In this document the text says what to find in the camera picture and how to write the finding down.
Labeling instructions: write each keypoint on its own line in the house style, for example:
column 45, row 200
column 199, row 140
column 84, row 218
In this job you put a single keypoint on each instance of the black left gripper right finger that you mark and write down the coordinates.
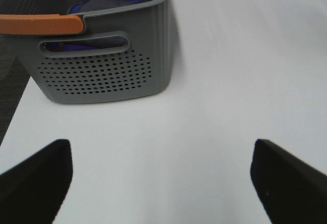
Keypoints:
column 290, row 190

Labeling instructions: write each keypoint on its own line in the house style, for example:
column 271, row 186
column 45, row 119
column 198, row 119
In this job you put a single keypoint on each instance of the orange basket handle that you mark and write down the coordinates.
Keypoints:
column 48, row 24

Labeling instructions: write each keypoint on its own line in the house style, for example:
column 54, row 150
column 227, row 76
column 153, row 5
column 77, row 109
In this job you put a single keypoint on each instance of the blue and grey cloth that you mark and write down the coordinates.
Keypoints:
column 101, row 43

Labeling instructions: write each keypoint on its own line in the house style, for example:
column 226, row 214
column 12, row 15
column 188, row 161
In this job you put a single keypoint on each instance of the grey perforated plastic basket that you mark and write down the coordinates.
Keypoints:
column 139, row 68

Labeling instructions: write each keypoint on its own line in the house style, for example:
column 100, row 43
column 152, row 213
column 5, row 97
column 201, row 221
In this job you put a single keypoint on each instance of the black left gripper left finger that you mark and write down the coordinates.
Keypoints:
column 34, row 190

